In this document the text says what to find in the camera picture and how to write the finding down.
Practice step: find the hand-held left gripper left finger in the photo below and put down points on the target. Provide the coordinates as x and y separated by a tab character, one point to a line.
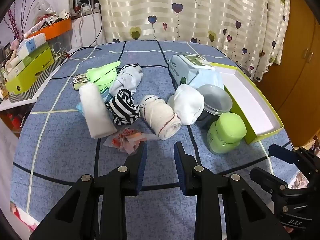
141	170

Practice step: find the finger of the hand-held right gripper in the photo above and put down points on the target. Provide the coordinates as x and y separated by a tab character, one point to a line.
282	153
267	182

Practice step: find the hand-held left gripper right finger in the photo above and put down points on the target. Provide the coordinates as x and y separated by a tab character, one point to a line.
180	170

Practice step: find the orange printed plastic wrapper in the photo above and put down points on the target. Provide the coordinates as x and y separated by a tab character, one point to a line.
125	140

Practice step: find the cream sock red stitching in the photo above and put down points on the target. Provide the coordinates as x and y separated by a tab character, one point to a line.
160	117

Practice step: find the white box with green rim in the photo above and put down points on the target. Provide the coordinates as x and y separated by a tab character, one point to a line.
250	100

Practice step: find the black white striped sock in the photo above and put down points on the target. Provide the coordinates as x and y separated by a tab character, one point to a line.
133	66
122	110

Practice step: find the white cloth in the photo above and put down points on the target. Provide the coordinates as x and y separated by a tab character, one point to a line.
96	110

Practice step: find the green towel with patterned trim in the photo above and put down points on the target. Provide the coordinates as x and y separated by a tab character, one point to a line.
77	86

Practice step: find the light green jar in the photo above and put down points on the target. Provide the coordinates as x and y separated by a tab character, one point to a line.
225	132

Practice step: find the blue plaid bedsheet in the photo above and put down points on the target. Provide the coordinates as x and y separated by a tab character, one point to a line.
75	155

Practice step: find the wooden wardrobe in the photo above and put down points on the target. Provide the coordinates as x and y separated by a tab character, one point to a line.
300	80

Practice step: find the clear plastic lidded container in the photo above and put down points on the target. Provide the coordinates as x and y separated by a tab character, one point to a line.
215	100

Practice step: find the blue face mask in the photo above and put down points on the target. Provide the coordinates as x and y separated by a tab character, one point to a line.
79	107

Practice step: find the grey sock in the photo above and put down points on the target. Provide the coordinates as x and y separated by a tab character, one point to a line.
127	80

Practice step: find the pale blue wet wipes pack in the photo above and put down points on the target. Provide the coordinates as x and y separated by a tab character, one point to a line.
185	72

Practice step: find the light green cloth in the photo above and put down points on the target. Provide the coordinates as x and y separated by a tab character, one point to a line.
102	75

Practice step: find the pink floral sheet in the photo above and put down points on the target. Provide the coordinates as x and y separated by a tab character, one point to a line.
22	215

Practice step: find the grey white striped box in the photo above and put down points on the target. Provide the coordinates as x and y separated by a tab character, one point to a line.
27	93

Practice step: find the lime green cardboard box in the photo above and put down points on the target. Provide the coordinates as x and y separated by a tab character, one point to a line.
30	72

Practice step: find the cream heart print curtain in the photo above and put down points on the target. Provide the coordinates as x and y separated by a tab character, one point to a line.
200	17

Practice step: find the pale green white carton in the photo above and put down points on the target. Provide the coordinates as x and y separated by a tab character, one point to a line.
27	60

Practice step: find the orange lidded storage box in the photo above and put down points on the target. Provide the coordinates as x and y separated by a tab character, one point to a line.
57	28

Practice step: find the blue white tissue pack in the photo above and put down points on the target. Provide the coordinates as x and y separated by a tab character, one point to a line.
32	42

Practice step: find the clutter of small packets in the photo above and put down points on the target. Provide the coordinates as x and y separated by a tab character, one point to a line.
50	20

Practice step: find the clear plastic bag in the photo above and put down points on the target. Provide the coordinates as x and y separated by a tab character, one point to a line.
45	8

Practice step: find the purple decorative branches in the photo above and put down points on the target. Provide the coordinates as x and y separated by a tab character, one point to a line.
15	25

